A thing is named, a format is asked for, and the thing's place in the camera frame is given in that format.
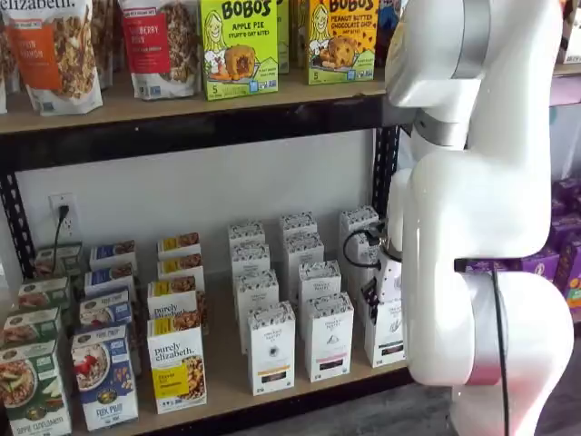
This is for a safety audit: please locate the orange label granola bag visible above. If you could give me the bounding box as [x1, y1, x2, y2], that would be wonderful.
[1, 0, 105, 117]

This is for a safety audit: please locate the green Bobo's apple pie box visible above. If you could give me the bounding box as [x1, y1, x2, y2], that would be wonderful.
[275, 0, 291, 76]
[199, 0, 280, 103]

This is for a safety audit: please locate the white granola bag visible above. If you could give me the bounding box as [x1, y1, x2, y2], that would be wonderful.
[0, 0, 23, 115]
[89, 0, 124, 91]

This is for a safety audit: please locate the black camera cable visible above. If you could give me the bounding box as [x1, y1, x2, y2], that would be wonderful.
[341, 228, 388, 270]

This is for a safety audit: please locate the purple blue snack bar box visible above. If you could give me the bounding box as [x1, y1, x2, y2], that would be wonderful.
[378, 0, 406, 49]

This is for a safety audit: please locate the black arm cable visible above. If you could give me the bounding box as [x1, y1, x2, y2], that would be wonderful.
[453, 257, 512, 436]

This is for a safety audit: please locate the black metal shelf frame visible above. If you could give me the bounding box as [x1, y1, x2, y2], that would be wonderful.
[0, 88, 414, 436]

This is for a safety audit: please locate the black power plug cable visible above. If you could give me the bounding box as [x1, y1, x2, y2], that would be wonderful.
[53, 204, 70, 276]

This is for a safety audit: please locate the white yellow Purely Elizabeth box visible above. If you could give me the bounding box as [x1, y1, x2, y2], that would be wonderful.
[146, 310, 209, 416]
[146, 276, 206, 320]
[156, 232, 202, 262]
[156, 253, 206, 283]

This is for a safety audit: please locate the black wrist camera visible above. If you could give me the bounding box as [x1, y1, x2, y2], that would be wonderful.
[364, 221, 388, 249]

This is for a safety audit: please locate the green oatmeal box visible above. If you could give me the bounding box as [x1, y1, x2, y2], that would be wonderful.
[16, 275, 74, 313]
[0, 339, 74, 436]
[1, 307, 65, 352]
[33, 243, 84, 279]

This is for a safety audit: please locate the blue flax oatmeal box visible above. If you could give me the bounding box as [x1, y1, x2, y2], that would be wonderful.
[88, 240, 138, 273]
[84, 263, 138, 292]
[71, 323, 141, 433]
[78, 286, 136, 329]

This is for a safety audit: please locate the red label granola bag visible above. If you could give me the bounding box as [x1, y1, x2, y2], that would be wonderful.
[116, 0, 203, 102]

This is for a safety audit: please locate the white snack box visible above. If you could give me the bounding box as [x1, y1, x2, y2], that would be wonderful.
[562, 0, 581, 65]

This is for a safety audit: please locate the white wall outlet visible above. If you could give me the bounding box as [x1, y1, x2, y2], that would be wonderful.
[48, 193, 81, 241]

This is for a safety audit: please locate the yellow Bobo's peanut butter box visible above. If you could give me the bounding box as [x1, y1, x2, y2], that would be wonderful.
[290, 0, 312, 70]
[307, 0, 380, 86]

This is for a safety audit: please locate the white perforated gripper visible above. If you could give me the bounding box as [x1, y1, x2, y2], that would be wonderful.
[360, 248, 406, 326]

